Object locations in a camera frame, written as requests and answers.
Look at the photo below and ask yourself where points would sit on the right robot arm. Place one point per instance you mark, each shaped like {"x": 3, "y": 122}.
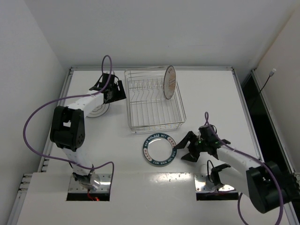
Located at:
{"x": 264, "y": 184}

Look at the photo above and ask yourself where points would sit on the metal wire dish rack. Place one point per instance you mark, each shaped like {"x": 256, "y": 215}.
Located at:
{"x": 148, "y": 109}

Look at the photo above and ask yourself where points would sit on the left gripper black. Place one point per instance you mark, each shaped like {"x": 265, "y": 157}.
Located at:
{"x": 119, "y": 91}

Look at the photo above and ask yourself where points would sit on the orange sunburst plate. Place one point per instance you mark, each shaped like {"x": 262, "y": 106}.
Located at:
{"x": 169, "y": 83}

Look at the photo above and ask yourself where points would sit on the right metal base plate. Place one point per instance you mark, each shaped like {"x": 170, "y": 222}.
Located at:
{"x": 204, "y": 186}

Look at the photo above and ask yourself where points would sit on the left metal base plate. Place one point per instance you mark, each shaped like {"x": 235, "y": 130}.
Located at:
{"x": 104, "y": 182}

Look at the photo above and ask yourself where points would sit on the dark teal rimmed plate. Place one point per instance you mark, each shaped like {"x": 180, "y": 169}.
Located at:
{"x": 158, "y": 149}

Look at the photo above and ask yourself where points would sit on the white plate teal rings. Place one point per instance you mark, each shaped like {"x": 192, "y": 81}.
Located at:
{"x": 98, "y": 111}

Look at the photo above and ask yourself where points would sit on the metal base plate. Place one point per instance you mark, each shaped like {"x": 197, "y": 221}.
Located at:
{"x": 204, "y": 186}
{"x": 104, "y": 182}

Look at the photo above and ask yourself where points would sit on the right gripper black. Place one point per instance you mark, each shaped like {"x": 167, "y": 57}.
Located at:
{"x": 195, "y": 145}

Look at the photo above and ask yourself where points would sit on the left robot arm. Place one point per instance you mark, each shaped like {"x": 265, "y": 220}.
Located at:
{"x": 68, "y": 126}

